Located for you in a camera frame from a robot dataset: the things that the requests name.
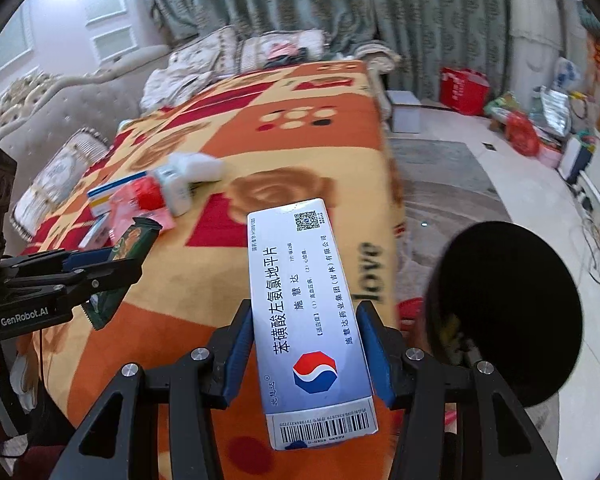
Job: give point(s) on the blue yellow striped box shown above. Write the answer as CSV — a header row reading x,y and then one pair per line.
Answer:
x,y
112,194

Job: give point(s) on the orange rose printed blanket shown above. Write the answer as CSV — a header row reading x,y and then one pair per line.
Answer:
x,y
290,145

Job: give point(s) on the lace covered air conditioner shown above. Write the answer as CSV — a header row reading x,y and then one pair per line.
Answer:
x,y
535,10

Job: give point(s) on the beige floral cushion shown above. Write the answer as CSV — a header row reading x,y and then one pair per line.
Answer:
x,y
210,50

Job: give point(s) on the green patterned curtain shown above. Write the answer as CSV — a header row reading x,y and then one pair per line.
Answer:
x,y
355,5

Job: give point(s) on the striped tote bag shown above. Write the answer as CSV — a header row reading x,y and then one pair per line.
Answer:
x,y
592,16

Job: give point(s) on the white pink floral cushion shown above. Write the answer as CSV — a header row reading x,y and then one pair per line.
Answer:
x,y
265,45

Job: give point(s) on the black trash bin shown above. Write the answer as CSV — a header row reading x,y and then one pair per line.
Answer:
x,y
510,300

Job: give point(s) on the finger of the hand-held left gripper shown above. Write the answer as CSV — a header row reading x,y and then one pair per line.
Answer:
x,y
87,258
125,272

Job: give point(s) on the pink and dark clothes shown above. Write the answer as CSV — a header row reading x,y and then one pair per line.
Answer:
x,y
287,54

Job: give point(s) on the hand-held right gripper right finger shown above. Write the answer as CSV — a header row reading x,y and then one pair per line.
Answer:
x,y
375,355

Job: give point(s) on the pink packet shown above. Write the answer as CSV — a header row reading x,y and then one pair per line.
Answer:
x,y
125,215

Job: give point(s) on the green foil packet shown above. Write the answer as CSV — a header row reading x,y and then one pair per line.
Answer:
x,y
135,235

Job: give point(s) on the pink plastic box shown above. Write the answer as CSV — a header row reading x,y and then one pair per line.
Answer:
x,y
550,156

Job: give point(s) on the teal white box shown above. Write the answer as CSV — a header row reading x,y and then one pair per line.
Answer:
x,y
175,190

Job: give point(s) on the white paper bag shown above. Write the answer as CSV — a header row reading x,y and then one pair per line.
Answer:
x,y
576,160

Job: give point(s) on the silver foil bag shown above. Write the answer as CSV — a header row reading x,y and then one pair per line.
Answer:
x,y
555,110

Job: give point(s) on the white blue medicine box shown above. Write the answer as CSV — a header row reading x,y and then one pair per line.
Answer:
x,y
300,285

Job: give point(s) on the white crumpled quilt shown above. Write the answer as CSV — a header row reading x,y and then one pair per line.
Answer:
x,y
175,82

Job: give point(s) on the green packaging bag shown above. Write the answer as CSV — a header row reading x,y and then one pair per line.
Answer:
x,y
502,104

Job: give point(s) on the white box stool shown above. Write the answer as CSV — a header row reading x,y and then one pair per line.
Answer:
x,y
405,110

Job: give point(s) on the tasselled patterned cushion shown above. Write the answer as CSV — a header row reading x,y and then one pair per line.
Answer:
x,y
60,180

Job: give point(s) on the grey tufted sofa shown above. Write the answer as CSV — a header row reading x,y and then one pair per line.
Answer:
x,y
80,105

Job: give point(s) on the red shopping bag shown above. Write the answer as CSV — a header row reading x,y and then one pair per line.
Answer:
x,y
464,91

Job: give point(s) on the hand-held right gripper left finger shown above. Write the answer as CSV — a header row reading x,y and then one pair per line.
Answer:
x,y
237,345

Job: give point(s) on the red plastic bag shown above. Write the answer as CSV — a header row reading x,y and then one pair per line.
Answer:
x,y
522,135

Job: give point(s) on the white blue plastic bag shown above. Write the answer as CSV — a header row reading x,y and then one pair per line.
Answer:
x,y
566,72

